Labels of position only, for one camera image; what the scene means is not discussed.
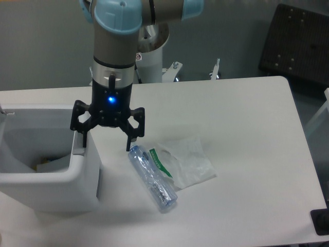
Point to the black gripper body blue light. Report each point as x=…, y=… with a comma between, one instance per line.
x=110, y=107

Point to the white push-top trash can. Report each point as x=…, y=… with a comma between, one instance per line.
x=33, y=132

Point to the trash inside the can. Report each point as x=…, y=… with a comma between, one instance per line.
x=53, y=165

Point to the crumpled clear plastic bag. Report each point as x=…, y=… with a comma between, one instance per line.
x=183, y=162

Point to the clear blue plastic bottle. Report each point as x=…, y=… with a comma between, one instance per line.
x=161, y=191

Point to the translucent bin at right edge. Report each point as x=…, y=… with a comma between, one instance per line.
x=316, y=132

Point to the dark perforated floor mat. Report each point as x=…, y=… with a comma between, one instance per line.
x=296, y=45

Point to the black clamp at table corner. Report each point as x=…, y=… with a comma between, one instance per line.
x=320, y=221

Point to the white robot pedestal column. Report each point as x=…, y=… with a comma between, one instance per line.
x=151, y=41

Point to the white pedestal base frame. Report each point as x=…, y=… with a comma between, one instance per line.
x=177, y=72

